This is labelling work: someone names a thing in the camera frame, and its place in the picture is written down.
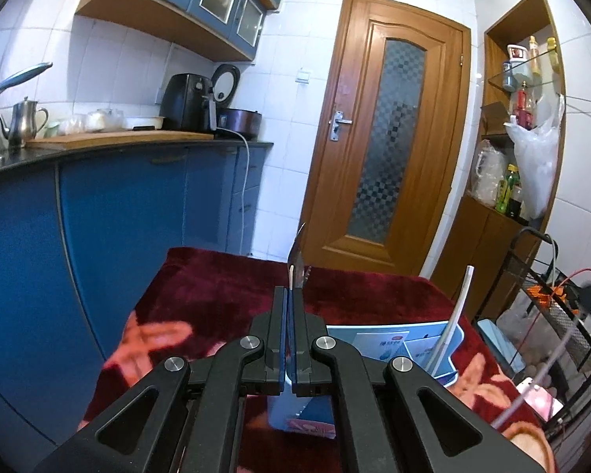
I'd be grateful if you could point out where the white dish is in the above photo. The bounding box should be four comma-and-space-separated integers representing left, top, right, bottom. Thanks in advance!
125, 115, 165, 129

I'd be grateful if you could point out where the steel kettle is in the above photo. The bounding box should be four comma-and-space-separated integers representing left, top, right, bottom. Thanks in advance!
0, 97, 49, 149

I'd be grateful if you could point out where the black wire cart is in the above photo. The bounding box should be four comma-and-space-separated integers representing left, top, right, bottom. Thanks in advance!
492, 227, 591, 454

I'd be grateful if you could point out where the blue kitchen base cabinet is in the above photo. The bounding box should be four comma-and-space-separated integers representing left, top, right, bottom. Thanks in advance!
0, 140, 274, 454

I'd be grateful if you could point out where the wooden shelf niche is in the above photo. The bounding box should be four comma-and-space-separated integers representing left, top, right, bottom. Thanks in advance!
431, 0, 567, 326

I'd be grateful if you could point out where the black countertop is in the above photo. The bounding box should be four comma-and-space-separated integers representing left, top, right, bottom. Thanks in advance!
0, 138, 274, 178

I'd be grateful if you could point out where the wooden cutting board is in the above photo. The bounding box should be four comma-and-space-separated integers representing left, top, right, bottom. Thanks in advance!
24, 130, 215, 149

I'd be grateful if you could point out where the white power cord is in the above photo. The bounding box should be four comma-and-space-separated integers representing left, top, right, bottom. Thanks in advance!
216, 128, 251, 257

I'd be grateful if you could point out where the clear plastic bag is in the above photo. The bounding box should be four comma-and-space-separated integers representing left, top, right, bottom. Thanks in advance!
495, 296, 543, 356

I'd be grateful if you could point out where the pink object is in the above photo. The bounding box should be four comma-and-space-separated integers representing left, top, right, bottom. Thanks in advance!
519, 378, 565, 419

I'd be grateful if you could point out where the steel wok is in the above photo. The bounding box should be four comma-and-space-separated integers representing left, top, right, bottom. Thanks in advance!
0, 61, 53, 129

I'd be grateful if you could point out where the floral plush blanket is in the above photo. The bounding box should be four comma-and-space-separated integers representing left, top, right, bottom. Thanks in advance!
79, 246, 557, 473

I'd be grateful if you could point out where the light blue utensil holder box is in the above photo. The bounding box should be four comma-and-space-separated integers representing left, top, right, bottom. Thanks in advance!
267, 319, 464, 439

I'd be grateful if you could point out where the black air fryer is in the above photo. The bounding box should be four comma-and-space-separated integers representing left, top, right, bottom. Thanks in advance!
159, 73, 217, 133

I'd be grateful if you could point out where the rice cooker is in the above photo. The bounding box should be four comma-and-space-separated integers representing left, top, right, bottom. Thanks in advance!
211, 63, 263, 140

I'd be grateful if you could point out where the grey cable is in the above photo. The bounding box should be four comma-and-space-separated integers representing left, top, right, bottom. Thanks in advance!
492, 314, 591, 428

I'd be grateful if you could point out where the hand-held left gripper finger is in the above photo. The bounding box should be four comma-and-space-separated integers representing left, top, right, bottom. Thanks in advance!
286, 287, 547, 473
32, 286, 289, 473

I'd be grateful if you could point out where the silver door handle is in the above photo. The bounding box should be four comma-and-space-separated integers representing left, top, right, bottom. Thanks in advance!
329, 111, 354, 142

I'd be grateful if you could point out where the white plastic bag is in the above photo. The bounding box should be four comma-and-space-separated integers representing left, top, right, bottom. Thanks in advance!
504, 93, 566, 220

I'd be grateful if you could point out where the wooden door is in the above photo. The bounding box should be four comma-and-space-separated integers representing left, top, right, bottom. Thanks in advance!
299, 0, 472, 277

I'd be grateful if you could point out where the silver table knife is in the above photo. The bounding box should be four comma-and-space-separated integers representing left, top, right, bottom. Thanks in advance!
286, 223, 312, 291

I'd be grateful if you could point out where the red cable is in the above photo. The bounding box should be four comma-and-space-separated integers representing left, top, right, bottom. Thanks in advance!
554, 268, 591, 301

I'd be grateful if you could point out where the white plastic jug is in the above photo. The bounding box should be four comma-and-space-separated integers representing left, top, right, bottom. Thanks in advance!
472, 140, 507, 208

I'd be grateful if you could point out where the green bottle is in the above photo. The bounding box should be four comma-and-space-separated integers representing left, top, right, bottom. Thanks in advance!
496, 165, 520, 212

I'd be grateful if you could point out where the red bottle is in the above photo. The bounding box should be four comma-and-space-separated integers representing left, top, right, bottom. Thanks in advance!
515, 86, 535, 129

